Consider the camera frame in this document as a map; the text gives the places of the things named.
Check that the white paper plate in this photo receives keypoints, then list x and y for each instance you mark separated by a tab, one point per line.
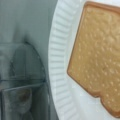
70	100

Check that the toast bread slice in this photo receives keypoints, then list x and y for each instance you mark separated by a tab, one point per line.
95	58

